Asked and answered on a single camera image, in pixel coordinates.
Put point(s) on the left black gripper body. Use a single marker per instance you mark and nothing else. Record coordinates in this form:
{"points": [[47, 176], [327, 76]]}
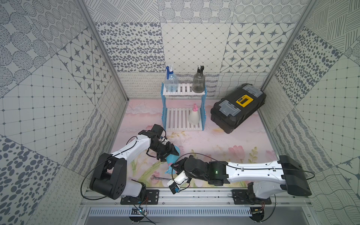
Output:
{"points": [[168, 149]]}

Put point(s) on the right circuit board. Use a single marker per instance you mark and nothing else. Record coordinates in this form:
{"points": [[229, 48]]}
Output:
{"points": [[257, 214]]}

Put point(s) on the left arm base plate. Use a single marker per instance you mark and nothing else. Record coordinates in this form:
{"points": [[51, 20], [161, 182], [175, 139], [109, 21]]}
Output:
{"points": [[149, 197]]}

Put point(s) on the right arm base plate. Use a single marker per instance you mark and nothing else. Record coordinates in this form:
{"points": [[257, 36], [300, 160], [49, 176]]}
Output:
{"points": [[247, 197]]}

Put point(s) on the circuit board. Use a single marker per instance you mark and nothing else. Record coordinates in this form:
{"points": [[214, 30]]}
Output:
{"points": [[257, 214], [138, 212]]}

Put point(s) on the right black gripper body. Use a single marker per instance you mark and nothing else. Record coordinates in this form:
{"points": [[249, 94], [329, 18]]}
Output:
{"points": [[180, 168]]}

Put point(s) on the aluminium rail frame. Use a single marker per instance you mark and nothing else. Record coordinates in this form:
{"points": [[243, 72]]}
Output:
{"points": [[191, 197]]}

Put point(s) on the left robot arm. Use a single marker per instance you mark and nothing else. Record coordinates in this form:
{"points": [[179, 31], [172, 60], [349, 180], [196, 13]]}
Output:
{"points": [[110, 177]]}

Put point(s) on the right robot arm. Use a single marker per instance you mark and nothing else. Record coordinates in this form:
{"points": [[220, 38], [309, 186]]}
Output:
{"points": [[265, 179]]}

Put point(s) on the blue and white slatted shelf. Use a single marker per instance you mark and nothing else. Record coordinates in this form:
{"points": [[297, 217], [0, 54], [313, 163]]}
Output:
{"points": [[178, 105]]}

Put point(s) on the teal spray bottle pink nozzle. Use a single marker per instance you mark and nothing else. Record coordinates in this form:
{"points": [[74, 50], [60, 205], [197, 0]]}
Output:
{"points": [[171, 161]]}

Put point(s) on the white spray bottle pink nozzle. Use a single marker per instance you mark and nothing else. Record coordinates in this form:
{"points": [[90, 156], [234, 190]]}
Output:
{"points": [[194, 115]]}

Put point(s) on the black toolbox yellow latch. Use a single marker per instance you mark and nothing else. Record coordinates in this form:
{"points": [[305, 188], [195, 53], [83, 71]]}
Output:
{"points": [[232, 110]]}

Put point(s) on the left circuit board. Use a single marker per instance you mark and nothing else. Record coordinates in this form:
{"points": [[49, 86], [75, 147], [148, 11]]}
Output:
{"points": [[138, 212]]}

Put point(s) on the smoky grey spray bottle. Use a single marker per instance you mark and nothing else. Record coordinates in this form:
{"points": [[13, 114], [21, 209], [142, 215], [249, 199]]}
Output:
{"points": [[198, 85]]}

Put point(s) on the silver open-end wrench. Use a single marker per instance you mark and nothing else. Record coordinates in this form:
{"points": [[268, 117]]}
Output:
{"points": [[153, 177]]}

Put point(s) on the clear spray bottle blue nozzle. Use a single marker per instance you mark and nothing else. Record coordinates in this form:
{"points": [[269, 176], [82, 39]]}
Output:
{"points": [[171, 82]]}

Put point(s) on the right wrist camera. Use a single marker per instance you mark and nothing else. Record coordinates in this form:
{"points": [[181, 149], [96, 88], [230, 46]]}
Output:
{"points": [[174, 184]]}

